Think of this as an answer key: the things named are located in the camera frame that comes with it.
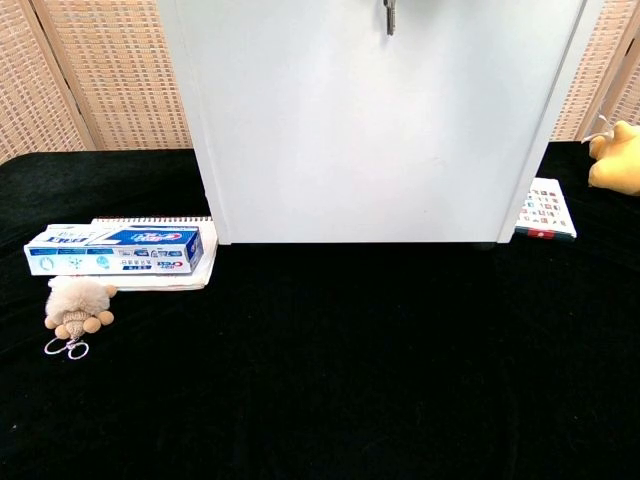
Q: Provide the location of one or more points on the silver keys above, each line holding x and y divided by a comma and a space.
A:
390, 17

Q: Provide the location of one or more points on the white cabinet box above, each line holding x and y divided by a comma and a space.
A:
370, 140

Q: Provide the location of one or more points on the white spiral notebook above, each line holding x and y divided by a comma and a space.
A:
205, 265

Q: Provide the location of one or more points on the black tablecloth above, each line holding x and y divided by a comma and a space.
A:
320, 360

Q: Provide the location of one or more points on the blue white toothpaste box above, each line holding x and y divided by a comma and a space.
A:
115, 252

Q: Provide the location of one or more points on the white book with stickers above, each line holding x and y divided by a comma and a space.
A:
547, 210

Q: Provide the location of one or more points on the woven folding screen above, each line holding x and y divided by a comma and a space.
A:
110, 75
600, 65

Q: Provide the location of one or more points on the yellow plush toy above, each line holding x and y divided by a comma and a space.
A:
617, 160

